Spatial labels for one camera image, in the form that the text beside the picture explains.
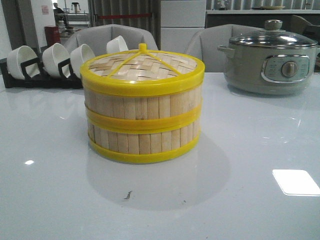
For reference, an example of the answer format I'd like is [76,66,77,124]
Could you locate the bamboo steamer tray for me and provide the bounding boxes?
[88,119,201,164]
[84,85,202,133]

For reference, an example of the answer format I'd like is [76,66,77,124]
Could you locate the woven bamboo steamer lid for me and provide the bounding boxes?
[80,43,205,97]

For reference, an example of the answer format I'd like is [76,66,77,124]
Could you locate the white bowl right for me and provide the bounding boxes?
[106,35,129,54]

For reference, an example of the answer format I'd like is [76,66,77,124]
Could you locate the white bowl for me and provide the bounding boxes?
[42,43,70,79]
[6,45,38,80]
[70,44,96,79]
[106,35,129,54]

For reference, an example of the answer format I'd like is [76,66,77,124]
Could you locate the grey armchair right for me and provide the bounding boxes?
[184,24,259,73]

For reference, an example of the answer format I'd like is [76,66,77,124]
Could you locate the grey armchair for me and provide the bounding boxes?
[184,24,259,73]
[63,24,158,56]

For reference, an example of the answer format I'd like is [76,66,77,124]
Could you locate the white cabinet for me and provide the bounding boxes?
[160,0,207,53]

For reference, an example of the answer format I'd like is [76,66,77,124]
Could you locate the grey armchair left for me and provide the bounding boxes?
[63,24,158,56]

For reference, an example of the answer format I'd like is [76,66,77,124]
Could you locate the grey-green electric cooking pot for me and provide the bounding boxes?
[217,42,320,95]

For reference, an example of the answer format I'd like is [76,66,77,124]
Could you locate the black bowl rack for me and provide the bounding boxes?
[0,57,83,89]

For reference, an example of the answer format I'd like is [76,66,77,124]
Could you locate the red bin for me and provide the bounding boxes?
[44,25,61,47]

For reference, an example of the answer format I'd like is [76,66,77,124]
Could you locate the glass pot lid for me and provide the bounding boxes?
[229,19,318,49]

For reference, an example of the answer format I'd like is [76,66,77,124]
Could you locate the person in background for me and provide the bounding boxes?
[52,2,65,17]

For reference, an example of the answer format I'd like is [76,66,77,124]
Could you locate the white bowl far left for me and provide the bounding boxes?
[6,45,38,80]

